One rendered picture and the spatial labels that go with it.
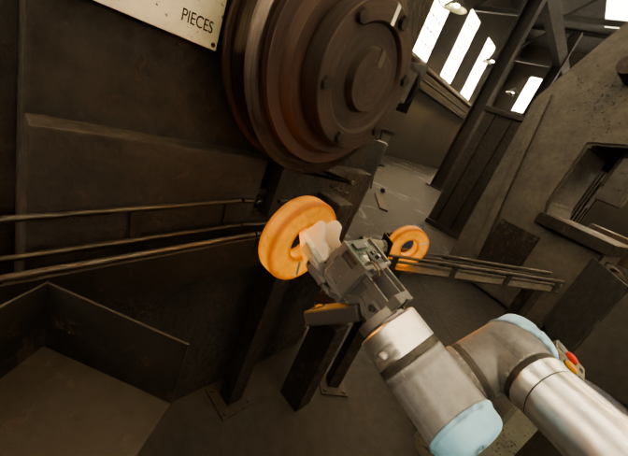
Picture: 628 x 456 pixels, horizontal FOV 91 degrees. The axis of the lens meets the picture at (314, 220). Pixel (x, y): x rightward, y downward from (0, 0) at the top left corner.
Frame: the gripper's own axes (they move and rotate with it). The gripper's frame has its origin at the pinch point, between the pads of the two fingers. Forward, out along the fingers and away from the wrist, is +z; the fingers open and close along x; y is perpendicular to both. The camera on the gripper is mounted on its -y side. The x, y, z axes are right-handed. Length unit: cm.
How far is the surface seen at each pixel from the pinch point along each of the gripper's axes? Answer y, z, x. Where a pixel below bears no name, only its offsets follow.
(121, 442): -21.1, -13.9, 27.0
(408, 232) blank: -9, 3, -61
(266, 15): 22.9, 26.6, 5.7
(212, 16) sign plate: 16.7, 38.6, 7.8
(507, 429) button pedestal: -36, -62, -79
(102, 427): -21.9, -11.2, 28.3
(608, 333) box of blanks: -16, -81, -210
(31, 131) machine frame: -6.7, 28.1, 32.2
